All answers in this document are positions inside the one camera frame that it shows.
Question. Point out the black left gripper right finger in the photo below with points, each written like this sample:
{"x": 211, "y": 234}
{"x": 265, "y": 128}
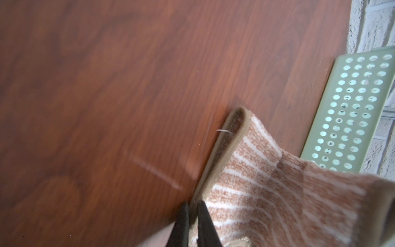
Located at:
{"x": 207, "y": 234}

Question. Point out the green perforated plastic basket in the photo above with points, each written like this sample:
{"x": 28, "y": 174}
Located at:
{"x": 350, "y": 110}

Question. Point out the striped brown dishcloth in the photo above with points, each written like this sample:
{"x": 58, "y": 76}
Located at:
{"x": 259, "y": 195}

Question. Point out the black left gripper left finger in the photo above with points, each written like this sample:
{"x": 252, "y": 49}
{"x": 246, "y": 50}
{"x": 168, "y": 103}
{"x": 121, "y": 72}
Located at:
{"x": 180, "y": 232}

